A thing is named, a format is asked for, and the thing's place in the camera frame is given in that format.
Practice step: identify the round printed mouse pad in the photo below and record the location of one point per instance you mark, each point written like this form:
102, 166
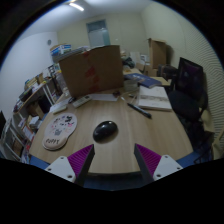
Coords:
60, 128

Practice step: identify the white book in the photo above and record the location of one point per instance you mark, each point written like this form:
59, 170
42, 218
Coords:
154, 98

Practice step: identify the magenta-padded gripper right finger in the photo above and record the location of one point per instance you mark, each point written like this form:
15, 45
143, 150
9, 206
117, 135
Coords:
166, 165

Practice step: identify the black computer mouse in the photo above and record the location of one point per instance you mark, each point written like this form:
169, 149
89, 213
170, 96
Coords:
105, 130

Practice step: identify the shelf unit with books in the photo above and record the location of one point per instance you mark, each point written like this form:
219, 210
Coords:
30, 100

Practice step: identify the blank white paper sheet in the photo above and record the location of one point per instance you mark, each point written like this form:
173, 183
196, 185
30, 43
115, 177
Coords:
103, 97

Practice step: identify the white paper stack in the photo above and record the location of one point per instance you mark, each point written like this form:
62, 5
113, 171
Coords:
130, 86

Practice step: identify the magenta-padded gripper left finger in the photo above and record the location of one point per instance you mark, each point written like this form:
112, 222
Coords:
60, 166

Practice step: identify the blue white cabinet machine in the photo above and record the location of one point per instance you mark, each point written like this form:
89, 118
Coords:
60, 49

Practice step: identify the grey door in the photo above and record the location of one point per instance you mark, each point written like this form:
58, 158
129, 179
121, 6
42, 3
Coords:
98, 35

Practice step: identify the round wall clock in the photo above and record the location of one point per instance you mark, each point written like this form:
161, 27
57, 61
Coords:
49, 42

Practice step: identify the ceiling light tube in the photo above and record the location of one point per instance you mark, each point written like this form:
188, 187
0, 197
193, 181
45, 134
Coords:
76, 6

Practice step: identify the black marker pen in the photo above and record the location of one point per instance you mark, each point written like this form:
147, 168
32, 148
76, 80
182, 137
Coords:
140, 110

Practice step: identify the tall open cardboard box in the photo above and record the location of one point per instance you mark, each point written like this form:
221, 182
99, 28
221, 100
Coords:
157, 53

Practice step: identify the large cardboard box red tape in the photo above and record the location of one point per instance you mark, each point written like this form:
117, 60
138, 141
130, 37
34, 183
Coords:
96, 70

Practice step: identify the white remote control with display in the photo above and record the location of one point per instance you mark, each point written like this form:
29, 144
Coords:
82, 101

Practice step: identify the blue book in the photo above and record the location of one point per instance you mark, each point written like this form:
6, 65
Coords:
143, 80

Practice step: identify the black office chair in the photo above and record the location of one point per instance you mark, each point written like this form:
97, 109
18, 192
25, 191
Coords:
186, 103

